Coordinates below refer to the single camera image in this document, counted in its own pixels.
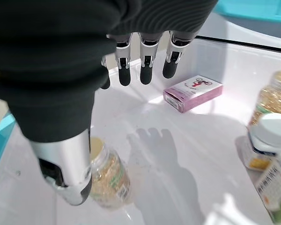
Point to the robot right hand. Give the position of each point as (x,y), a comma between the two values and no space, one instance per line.
(49,58)

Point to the blue fronted cart drawer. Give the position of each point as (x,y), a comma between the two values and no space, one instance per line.
(248,28)
(178,152)

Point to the pink medicine box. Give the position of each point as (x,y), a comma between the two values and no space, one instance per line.
(194,93)

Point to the white capped medicine bottle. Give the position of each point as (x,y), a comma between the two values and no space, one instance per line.
(271,131)

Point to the green white medicine box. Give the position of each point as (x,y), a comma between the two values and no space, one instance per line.
(276,182)

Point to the round yellow packet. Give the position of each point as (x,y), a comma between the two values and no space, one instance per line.
(274,100)

